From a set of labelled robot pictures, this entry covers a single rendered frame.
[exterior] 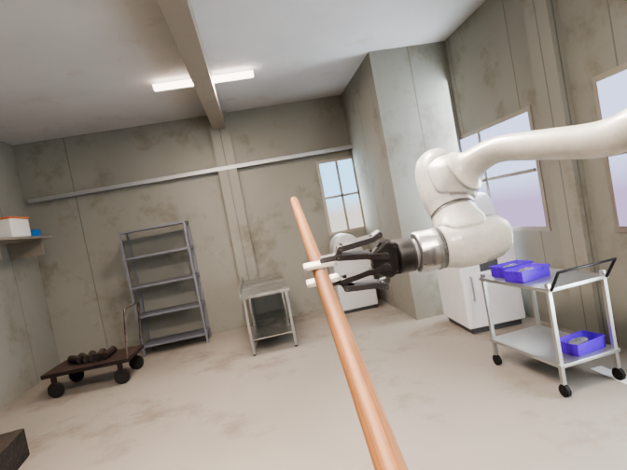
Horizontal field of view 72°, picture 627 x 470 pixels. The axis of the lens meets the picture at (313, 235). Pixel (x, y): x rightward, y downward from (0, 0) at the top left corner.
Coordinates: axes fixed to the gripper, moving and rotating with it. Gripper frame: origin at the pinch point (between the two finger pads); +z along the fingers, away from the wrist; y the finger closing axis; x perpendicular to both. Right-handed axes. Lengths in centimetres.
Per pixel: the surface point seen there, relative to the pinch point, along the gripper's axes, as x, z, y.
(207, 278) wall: 593, 144, 207
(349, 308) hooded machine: 521, -70, 276
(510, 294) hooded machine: 322, -222, 199
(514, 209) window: 357, -251, 116
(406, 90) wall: 486, -185, -29
